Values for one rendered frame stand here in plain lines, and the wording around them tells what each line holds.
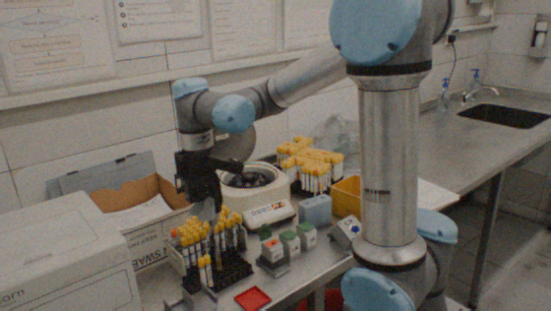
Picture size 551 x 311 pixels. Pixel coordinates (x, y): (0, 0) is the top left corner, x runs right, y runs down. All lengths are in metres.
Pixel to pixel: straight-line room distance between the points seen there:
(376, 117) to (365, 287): 0.26
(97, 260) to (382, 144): 0.52
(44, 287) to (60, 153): 0.66
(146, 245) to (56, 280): 0.43
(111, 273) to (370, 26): 0.60
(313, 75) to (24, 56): 0.82
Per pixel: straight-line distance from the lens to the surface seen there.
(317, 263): 1.16
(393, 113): 0.56
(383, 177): 0.59
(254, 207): 1.31
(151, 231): 1.16
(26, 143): 1.35
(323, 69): 0.77
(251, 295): 1.06
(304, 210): 1.23
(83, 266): 0.78
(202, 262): 1.01
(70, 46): 1.32
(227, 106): 0.78
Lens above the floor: 1.57
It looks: 23 degrees down
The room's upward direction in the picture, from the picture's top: 2 degrees counter-clockwise
